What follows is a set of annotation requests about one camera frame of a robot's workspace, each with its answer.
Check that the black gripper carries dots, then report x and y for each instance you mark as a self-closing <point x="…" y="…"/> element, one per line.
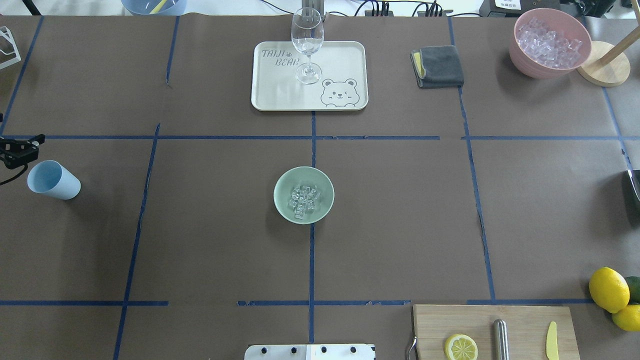
<point x="20" y="150"/>

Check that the light blue cup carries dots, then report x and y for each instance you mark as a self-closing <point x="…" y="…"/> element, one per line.
<point x="50" y="178"/>

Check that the green ceramic bowl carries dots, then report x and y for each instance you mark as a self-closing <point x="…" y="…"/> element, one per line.
<point x="303" y="175"/>

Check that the large blue bowl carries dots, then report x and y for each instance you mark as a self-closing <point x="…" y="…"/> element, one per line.
<point x="155" y="7"/>

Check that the ice cubes in bowl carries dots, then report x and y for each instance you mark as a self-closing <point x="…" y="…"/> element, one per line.
<point x="304" y="200"/>

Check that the pink bowl of ice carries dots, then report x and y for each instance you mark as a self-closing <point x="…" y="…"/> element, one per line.
<point x="547" y="43"/>

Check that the steel ice scoop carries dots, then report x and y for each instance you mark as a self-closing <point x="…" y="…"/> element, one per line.
<point x="633" y="177"/>

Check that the clear wine glass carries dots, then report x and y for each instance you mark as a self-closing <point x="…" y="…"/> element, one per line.
<point x="307" y="36"/>

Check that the cream bear tray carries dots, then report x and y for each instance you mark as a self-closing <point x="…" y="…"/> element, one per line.
<point x="283" y="80"/>

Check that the grey folded cloth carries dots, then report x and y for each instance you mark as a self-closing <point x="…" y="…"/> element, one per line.
<point x="437" y="67"/>

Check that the wooden cutting board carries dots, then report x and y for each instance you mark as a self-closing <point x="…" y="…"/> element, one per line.
<point x="526" y="327"/>

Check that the lemon half slice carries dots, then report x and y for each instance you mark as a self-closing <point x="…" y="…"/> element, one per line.
<point x="460" y="347"/>

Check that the steel muddler stick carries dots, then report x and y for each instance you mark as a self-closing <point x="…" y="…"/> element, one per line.
<point x="501" y="341"/>

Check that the yellow plastic knife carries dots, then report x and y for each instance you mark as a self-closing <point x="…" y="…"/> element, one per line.
<point x="551" y="342"/>

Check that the wooden cup stand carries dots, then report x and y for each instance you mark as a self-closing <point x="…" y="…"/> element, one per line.
<point x="607" y="65"/>

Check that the yellow lemon front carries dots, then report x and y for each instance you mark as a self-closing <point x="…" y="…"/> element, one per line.
<point x="609" y="290"/>

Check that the yellow lemon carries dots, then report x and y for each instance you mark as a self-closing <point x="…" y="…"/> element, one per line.
<point x="628" y="318"/>
<point x="609" y="290"/>

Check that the green lime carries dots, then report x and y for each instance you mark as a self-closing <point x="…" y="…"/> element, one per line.
<point x="633" y="284"/>

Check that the yellow lemon rear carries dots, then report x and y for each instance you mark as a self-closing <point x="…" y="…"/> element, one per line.
<point x="628" y="318"/>

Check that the white wire dish rack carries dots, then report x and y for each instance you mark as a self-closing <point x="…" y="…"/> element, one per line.
<point x="10" y="54"/>

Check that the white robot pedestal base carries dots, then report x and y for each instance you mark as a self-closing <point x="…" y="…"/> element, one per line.
<point x="336" y="351"/>

